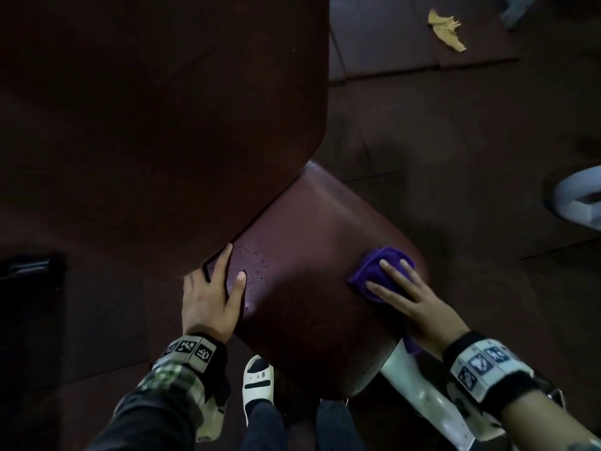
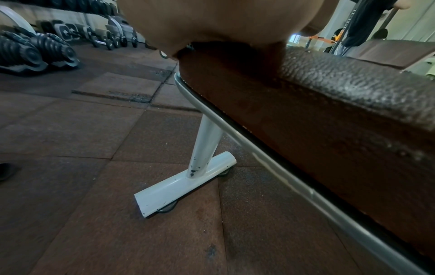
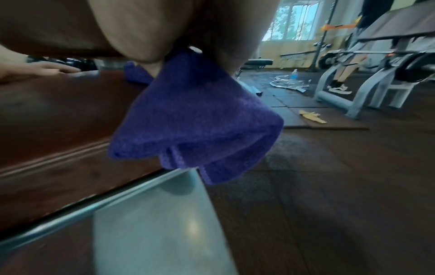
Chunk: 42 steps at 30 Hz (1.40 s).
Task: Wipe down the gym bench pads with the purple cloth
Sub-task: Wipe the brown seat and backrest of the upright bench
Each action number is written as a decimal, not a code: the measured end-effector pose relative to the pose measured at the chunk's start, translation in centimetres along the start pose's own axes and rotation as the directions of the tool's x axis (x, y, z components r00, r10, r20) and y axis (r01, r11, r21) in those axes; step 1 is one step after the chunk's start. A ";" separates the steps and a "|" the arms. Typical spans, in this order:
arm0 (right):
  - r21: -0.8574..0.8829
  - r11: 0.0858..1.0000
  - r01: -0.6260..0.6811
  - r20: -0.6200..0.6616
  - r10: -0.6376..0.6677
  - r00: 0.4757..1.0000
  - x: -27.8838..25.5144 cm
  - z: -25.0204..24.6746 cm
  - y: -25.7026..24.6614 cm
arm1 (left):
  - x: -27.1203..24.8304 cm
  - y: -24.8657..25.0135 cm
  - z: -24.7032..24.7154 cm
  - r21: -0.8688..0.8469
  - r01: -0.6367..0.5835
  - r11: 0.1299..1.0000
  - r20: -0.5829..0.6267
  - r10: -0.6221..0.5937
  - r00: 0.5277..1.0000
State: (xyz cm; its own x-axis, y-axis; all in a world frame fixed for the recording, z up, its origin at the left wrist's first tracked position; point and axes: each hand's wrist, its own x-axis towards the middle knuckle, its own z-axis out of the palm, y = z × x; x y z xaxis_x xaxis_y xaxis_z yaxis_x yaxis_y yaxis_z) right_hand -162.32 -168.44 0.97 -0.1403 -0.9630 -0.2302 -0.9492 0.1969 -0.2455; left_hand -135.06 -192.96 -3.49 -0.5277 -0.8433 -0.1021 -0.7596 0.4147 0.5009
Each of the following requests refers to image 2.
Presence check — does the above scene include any person's left hand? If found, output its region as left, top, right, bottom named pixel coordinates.
left=117, top=0, right=338, bottom=60

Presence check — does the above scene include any brown pad curl bench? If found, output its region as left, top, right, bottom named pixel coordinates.
left=345, top=39, right=435, bottom=71

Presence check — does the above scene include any row of grey dumbbells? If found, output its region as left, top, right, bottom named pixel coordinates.
left=36, top=15, right=151, bottom=51

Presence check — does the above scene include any rack of black dumbbells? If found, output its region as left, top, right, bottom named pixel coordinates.
left=0, top=0, right=119, bottom=17

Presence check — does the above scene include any heap of large black dumbbells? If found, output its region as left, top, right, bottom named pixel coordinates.
left=0, top=6, right=82, bottom=77

